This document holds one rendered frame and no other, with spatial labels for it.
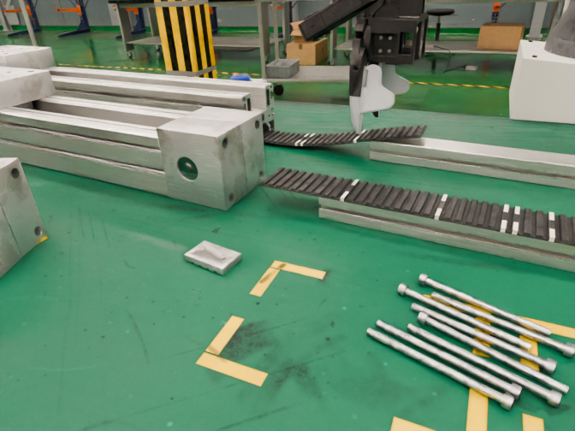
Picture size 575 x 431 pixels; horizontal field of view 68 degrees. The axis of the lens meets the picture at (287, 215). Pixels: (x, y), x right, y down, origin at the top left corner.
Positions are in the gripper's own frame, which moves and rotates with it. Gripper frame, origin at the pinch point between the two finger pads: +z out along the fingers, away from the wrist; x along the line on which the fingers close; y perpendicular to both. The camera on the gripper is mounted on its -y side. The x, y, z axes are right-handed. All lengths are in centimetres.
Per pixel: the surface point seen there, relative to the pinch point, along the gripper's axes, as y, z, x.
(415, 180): 9.7, 5.6, -6.6
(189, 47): -227, 32, 237
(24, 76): -50, -7, -18
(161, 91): -34.6, -2.4, -4.9
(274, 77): -159, 56, 256
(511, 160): 20.6, 2.9, -1.9
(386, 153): 4.1, 4.6, -1.3
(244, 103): -18.5, -1.4, -3.8
